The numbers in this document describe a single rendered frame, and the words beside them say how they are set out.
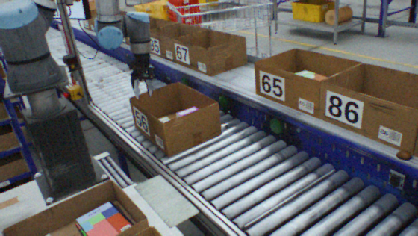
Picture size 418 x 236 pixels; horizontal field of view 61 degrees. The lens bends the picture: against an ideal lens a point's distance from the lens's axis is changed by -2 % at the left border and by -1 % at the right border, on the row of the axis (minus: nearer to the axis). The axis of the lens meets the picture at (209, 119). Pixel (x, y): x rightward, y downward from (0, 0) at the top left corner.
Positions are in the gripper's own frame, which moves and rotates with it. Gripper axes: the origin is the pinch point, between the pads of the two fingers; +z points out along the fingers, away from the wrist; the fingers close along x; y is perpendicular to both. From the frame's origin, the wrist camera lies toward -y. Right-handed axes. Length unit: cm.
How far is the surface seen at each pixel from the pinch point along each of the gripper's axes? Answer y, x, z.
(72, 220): 33, -46, 28
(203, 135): 20.3, 19.1, 18.4
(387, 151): 92, 46, 5
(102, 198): 33, -34, 23
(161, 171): 26.4, -6.6, 25.2
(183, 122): 20.1, 9.2, 9.0
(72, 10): -83, -4, -31
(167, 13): -527, 303, 34
